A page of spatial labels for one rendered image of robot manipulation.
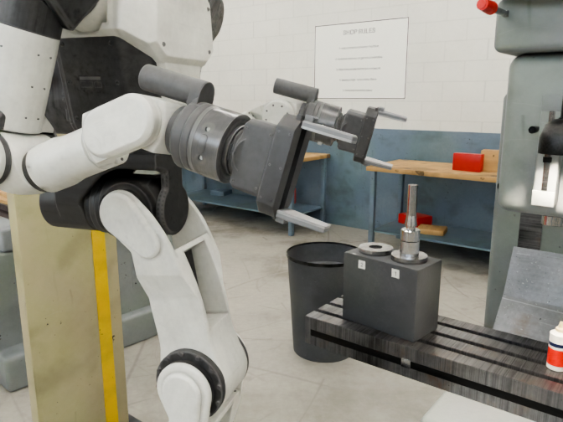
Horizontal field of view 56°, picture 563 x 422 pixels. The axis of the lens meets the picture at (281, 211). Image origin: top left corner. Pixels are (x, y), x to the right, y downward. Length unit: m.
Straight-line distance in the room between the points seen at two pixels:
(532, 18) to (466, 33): 4.65
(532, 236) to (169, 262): 1.07
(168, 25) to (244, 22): 6.40
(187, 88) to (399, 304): 0.85
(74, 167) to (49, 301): 1.57
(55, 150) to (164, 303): 0.39
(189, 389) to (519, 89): 0.86
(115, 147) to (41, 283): 1.62
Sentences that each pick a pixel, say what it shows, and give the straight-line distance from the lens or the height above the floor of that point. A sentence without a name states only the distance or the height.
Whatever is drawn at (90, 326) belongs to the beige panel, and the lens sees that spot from 2.44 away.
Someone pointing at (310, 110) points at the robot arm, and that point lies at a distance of 1.13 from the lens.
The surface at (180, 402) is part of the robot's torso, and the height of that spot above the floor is 1.00.
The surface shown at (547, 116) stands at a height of 1.51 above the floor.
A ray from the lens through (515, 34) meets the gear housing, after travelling 1.13.
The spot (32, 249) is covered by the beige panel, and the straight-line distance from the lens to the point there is 2.22.
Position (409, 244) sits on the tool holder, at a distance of 1.33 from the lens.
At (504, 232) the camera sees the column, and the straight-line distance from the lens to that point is 1.68.
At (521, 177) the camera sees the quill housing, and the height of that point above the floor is 1.39.
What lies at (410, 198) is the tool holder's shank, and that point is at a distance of 1.31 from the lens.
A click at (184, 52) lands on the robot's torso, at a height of 1.62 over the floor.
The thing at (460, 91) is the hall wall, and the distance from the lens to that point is 5.74.
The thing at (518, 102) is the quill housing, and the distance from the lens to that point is 1.16.
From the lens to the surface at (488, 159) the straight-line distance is 5.15.
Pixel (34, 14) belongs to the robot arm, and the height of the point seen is 1.66.
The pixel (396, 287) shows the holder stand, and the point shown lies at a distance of 1.33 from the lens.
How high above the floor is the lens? 1.55
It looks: 12 degrees down
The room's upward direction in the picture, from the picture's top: straight up
